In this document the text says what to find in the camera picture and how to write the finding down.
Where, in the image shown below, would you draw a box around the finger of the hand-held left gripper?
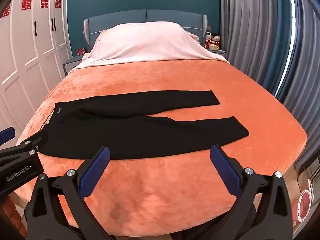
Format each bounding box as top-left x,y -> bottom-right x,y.
0,129 -> 50,170
0,127 -> 16,147

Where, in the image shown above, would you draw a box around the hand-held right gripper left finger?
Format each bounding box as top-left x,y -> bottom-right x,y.
24,146 -> 118,240

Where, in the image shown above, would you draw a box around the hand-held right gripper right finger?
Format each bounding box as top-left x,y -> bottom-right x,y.
210,144 -> 293,240

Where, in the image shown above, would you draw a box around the black pants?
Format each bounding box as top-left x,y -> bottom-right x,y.
41,90 -> 250,160

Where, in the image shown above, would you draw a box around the white wardrobe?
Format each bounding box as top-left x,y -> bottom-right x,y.
0,0 -> 72,145

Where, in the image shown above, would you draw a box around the round red white object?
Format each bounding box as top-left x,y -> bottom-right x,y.
292,189 -> 313,222

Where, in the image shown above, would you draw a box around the grey-blue nightstand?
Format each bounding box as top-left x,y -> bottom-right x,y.
207,49 -> 227,58
62,55 -> 84,75

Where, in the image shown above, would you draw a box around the blue curtain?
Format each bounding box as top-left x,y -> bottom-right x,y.
259,0 -> 304,100

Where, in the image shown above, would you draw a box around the grey curtain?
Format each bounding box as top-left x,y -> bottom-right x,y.
282,0 -> 320,170
219,0 -> 292,85

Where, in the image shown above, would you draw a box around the white quilt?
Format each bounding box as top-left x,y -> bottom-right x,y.
75,22 -> 230,68

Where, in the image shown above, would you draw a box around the blue padded headboard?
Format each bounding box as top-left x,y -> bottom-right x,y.
83,9 -> 208,53

